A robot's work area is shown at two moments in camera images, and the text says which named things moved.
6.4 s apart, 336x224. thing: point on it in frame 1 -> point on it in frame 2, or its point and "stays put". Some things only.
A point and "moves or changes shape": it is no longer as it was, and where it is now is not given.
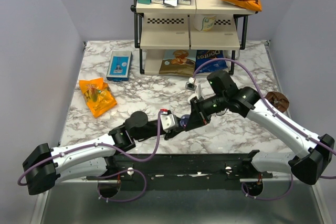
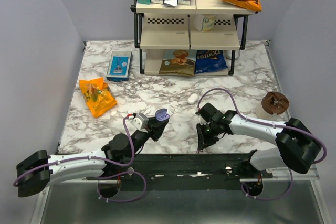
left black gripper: (168, 134) -> (157, 128)
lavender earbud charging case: (184, 120) moves or changes shape
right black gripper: (198, 117) -> (203, 141)
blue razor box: (119, 65) stays put
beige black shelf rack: (209, 24) stays put
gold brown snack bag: (181, 62) stays put
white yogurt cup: (204, 22) stays put
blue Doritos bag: (203, 55) stays put
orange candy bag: (97, 95) stays put
